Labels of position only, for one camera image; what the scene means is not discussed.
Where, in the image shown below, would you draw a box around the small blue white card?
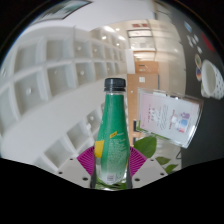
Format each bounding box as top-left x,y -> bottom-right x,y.
183,21 -> 194,34

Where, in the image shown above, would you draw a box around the clear acrylic sign holder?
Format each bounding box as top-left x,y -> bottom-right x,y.
135,87 -> 205,150

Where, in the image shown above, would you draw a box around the recessed ceiling lights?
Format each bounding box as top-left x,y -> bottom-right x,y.
23,24 -> 128,124

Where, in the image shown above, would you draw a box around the green plastic drink bottle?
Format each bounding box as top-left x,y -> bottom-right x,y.
94,77 -> 131,186

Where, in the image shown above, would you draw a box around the potted green leafy plant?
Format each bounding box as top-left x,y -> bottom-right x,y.
96,135 -> 182,190

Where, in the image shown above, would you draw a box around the round colourful small coaster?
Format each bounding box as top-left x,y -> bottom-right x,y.
194,53 -> 204,70

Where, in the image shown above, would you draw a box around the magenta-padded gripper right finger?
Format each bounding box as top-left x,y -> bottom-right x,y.
125,146 -> 168,189

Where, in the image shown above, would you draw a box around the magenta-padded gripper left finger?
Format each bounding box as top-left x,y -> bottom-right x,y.
55,146 -> 98,190

